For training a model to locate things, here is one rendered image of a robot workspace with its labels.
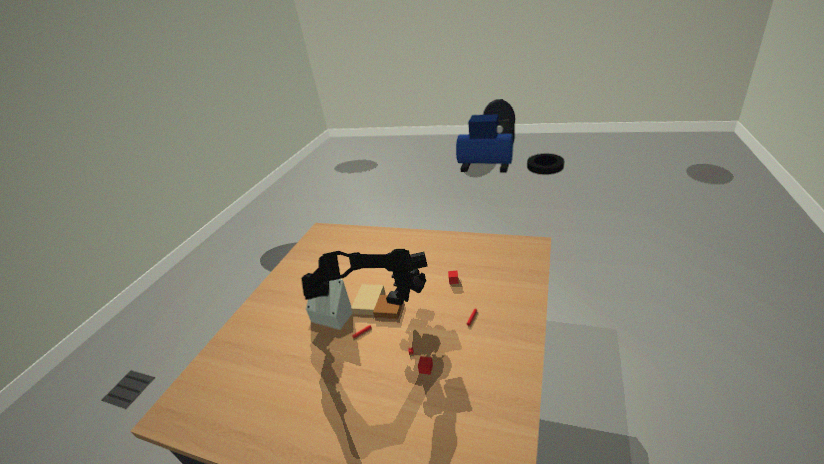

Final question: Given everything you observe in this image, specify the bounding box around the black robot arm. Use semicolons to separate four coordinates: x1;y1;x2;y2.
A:
302;249;428;300

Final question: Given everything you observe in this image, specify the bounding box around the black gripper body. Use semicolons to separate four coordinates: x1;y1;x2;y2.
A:
386;269;420;306

